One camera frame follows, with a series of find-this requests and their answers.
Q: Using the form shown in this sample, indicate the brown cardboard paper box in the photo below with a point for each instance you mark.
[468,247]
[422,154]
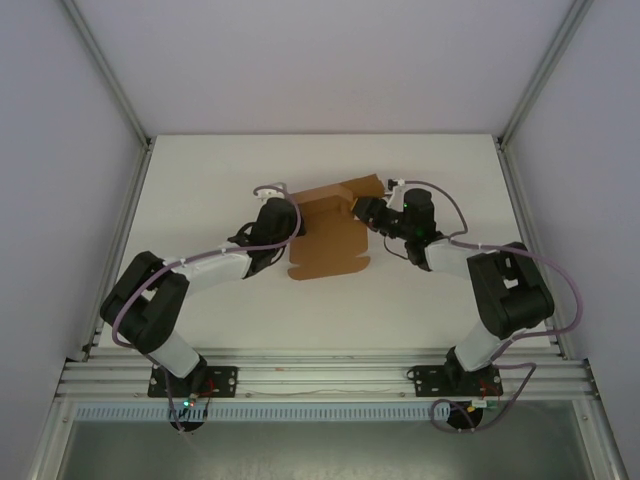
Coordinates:
[325,250]

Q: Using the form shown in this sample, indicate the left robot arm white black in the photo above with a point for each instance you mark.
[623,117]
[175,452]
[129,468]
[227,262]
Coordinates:
[220,267]

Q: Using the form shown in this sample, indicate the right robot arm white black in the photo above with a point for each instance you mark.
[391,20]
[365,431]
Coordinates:
[450,257]

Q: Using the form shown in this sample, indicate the small white connector plug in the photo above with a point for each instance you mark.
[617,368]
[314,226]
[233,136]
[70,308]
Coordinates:
[481,403]

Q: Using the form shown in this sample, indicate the small board with green light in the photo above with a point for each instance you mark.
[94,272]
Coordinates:
[187,401]

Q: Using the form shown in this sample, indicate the shiny metal sheet panel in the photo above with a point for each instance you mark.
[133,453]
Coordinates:
[325,450]

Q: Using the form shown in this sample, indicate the aluminium table side rail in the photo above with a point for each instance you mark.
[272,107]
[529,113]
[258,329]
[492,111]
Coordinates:
[524,225]
[126,225]

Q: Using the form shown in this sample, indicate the aluminium mounting rail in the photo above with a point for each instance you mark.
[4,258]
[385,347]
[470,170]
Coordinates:
[325,372]

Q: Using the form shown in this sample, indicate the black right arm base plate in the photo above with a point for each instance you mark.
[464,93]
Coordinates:
[425,380]

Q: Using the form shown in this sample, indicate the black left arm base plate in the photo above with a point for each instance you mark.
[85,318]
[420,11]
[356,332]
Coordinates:
[225,380]

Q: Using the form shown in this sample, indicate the aluminium frame post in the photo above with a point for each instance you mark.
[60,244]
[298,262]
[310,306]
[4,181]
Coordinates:
[542,70]
[109,70]

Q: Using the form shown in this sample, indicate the aluminium frame leg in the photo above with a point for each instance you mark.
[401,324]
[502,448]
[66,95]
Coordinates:
[50,440]
[600,440]

